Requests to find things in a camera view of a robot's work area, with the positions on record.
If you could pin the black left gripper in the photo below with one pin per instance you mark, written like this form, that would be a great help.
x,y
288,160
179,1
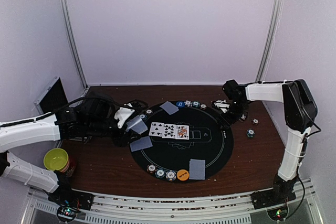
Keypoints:
x,y
124,137

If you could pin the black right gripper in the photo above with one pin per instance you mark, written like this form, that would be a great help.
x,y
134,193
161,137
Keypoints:
x,y
226,120

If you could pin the grey card deck box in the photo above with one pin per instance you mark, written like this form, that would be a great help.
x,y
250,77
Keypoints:
x,y
137,125

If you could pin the green blue 50 chip stack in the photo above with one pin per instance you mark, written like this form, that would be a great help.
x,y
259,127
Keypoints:
x,y
250,133

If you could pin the five of clubs card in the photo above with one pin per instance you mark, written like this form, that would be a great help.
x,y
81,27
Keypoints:
x,y
156,129

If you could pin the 10 chips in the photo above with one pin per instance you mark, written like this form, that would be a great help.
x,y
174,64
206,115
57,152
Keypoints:
x,y
170,175
188,103

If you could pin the blue small blind button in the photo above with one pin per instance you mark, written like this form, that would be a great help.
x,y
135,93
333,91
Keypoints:
x,y
180,104

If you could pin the blue-backed playing cards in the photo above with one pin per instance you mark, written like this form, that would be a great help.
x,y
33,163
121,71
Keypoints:
x,y
197,169

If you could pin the orange big blind button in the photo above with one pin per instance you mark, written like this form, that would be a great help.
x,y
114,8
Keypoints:
x,y
182,175

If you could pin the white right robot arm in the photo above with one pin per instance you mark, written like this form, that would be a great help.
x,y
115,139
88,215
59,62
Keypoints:
x,y
300,111

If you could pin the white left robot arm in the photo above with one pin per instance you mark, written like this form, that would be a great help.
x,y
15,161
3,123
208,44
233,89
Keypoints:
x,y
34,130

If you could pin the red black 100 chip stack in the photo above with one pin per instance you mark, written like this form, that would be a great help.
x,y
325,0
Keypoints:
x,y
255,122

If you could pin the round black poker mat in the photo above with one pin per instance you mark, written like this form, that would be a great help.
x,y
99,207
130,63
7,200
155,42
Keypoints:
x,y
207,141

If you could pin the aluminium poker case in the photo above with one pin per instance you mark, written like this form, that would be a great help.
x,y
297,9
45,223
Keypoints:
x,y
54,99

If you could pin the yellow-green bowl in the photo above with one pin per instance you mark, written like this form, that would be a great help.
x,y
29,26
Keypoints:
x,y
56,159

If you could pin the aluminium front rail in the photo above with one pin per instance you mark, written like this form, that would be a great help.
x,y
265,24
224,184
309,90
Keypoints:
x,y
233,208

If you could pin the right aluminium frame post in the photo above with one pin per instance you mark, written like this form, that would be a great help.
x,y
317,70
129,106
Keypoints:
x,y
270,40

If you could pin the aluminium frame post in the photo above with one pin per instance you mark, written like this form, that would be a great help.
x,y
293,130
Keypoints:
x,y
270,40
72,43

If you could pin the left aluminium frame post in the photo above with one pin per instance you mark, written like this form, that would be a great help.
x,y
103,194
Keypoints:
x,y
72,43

